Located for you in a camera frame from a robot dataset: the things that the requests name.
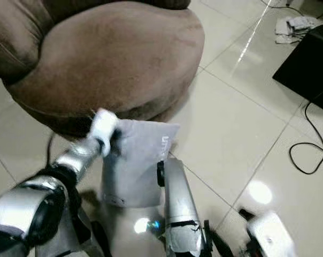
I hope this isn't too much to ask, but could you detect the grey pillow with white print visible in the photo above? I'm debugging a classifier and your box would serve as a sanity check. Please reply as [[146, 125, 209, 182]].
[[102, 119, 181, 208]]

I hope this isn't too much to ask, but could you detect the brown velvet round sofa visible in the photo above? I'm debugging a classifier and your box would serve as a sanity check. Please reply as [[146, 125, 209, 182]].
[[0, 0, 205, 141]]

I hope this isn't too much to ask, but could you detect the crumpled grey white rag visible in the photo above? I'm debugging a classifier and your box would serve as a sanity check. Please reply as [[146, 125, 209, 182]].
[[275, 16, 323, 44]]

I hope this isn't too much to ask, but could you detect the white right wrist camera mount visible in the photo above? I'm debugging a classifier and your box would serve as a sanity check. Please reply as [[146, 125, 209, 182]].
[[247, 213, 298, 257]]

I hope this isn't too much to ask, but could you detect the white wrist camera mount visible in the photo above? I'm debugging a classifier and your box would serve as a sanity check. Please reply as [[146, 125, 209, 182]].
[[247, 213, 298, 257], [91, 109, 120, 157]]

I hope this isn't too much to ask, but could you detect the black power cable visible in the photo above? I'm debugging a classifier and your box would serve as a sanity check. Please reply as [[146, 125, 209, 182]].
[[289, 102, 323, 175]]

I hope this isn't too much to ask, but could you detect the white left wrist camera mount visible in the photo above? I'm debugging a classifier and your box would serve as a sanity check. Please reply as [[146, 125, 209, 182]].
[[91, 109, 120, 157]]

